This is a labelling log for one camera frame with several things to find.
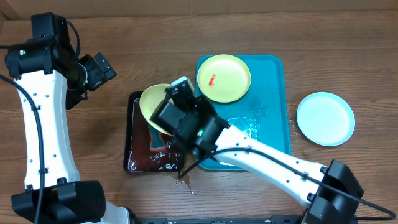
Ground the blue plastic tray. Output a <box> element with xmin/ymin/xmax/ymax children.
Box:
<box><xmin>212</xmin><ymin>54</ymin><xmax>291</xmax><ymax>155</ymax></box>

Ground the orange and green sponge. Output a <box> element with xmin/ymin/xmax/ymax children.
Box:
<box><xmin>148</xmin><ymin>125</ymin><xmax>168</xmax><ymax>152</ymax></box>

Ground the black water basin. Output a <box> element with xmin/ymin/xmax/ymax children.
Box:
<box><xmin>123</xmin><ymin>91</ymin><xmax>185</xmax><ymax>174</ymax></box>

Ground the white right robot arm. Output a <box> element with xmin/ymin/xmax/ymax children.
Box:
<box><xmin>142</xmin><ymin>93</ymin><xmax>364</xmax><ymax>223</ymax></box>

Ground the yellow plate with red stain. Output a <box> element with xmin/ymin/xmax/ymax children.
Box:
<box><xmin>197</xmin><ymin>54</ymin><xmax>251</xmax><ymax>103</ymax></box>

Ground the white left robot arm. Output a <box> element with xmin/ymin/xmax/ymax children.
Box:
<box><xmin>6</xmin><ymin>35</ymin><xmax>134</xmax><ymax>223</ymax></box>

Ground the light blue plate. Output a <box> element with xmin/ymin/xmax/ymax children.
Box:
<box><xmin>296</xmin><ymin>92</ymin><xmax>356</xmax><ymax>147</ymax></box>

